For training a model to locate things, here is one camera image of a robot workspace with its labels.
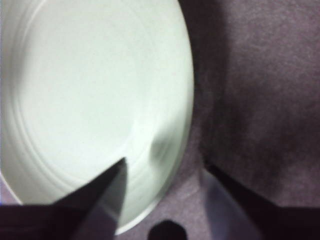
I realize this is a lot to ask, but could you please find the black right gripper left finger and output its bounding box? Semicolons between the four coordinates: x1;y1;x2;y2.
0;156;129;240

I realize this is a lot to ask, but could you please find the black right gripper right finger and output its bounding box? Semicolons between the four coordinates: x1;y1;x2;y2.
202;162;320;240

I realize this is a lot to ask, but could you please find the pale green round plate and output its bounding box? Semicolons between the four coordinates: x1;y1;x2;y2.
0;0;195;236

